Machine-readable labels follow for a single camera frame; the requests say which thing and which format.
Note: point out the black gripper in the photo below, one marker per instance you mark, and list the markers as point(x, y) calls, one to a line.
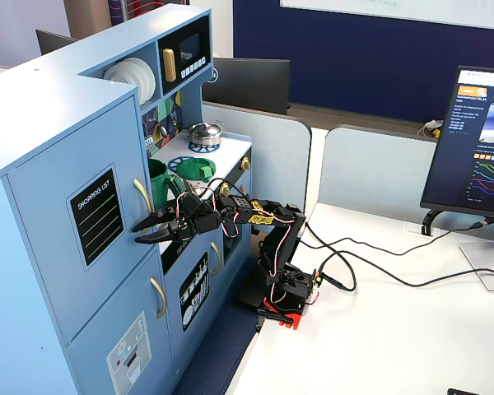
point(180, 220)

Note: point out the blue door with shopping list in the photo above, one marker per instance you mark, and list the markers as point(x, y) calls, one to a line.
point(45, 226)

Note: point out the red arm base clamp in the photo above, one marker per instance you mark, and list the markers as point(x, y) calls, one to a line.
point(290, 319)

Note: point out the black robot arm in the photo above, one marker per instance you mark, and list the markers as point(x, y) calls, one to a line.
point(290, 230)

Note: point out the blue dishwasher door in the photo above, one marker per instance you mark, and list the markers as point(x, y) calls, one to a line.
point(197, 341)

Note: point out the blue door with ice dispenser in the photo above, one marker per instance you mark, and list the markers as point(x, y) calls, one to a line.
point(94, 329)

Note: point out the green plastic pot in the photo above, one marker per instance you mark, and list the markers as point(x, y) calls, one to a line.
point(158, 181)

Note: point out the green round printed lid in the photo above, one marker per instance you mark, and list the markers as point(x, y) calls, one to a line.
point(189, 168)

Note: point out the blue round burner grate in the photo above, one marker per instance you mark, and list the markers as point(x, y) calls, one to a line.
point(177, 164)
point(195, 148)

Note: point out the gold stove knob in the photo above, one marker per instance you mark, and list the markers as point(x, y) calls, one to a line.
point(225, 190)
point(245, 164)

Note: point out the steel slotted spatula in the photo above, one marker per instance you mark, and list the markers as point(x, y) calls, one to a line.
point(150, 146)

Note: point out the steel soup ladle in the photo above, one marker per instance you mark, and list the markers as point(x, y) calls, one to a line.
point(164, 131)

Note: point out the steel pot with lid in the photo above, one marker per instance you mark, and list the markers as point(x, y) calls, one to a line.
point(206, 133)

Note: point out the grey desk partition panel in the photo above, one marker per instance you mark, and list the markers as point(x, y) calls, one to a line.
point(374, 173)
point(280, 156)

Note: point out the white toy plate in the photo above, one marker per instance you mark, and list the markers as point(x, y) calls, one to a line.
point(123, 76)
point(147, 84)
point(153, 82)

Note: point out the black monitor switched off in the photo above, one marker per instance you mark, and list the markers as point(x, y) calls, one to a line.
point(251, 86)
point(51, 41)

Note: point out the blue toy kitchen unit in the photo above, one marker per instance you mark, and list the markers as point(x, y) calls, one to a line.
point(45, 103)

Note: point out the black toy microwave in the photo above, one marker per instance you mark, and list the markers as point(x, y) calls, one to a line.
point(171, 43)

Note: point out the monitor showing graphs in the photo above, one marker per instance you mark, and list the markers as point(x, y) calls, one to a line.
point(457, 164)

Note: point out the silver monitor stand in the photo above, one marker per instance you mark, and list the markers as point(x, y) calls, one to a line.
point(490, 267)

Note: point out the black flat object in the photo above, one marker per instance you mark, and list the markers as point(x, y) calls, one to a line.
point(477, 392)

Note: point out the white wall board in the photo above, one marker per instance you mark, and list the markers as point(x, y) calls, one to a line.
point(395, 10)

